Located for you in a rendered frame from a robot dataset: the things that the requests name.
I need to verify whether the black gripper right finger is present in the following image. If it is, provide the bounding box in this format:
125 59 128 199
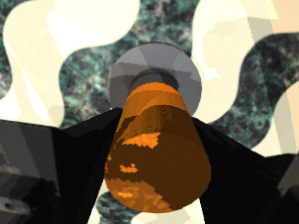
191 117 299 224

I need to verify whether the orange knob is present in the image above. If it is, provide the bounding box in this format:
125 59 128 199
104 82 211 213

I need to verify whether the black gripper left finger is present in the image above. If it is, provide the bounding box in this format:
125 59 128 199
0 107 123 224

